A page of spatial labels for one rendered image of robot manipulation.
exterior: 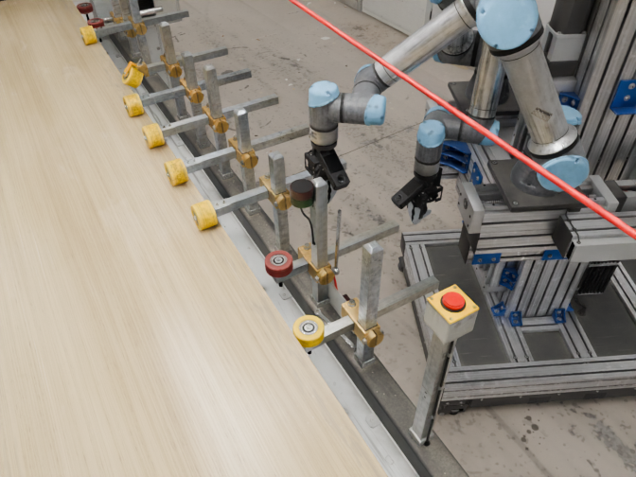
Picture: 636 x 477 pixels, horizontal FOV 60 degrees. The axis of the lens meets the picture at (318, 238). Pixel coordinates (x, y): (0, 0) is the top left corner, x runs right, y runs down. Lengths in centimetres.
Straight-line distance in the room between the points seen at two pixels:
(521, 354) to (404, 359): 49
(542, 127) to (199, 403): 101
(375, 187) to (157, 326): 206
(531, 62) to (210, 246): 97
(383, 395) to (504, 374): 79
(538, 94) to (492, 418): 142
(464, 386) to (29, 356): 144
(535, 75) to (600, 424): 157
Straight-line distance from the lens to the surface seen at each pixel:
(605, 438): 250
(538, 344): 238
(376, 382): 156
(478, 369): 222
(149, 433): 131
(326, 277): 158
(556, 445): 241
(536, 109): 138
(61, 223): 186
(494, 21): 125
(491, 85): 165
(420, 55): 145
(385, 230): 172
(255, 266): 195
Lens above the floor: 202
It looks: 44 degrees down
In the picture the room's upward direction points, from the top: 1 degrees counter-clockwise
